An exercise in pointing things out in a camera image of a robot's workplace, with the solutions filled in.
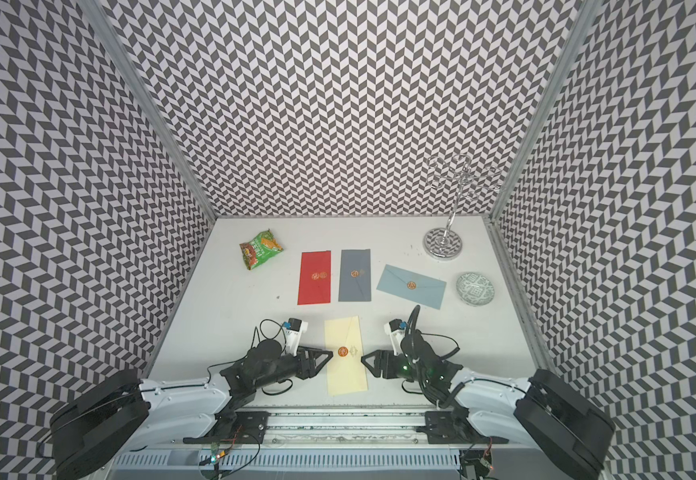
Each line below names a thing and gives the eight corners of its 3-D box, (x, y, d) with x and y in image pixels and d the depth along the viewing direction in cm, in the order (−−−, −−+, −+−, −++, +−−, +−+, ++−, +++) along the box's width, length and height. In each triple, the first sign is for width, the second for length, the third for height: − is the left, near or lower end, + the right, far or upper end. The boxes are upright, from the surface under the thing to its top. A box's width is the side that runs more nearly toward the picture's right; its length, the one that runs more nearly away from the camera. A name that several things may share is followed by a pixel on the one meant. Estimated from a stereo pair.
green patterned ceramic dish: (459, 307, 96) (463, 299, 92) (453, 280, 102) (457, 272, 98) (492, 307, 96) (498, 299, 92) (484, 280, 102) (489, 272, 98)
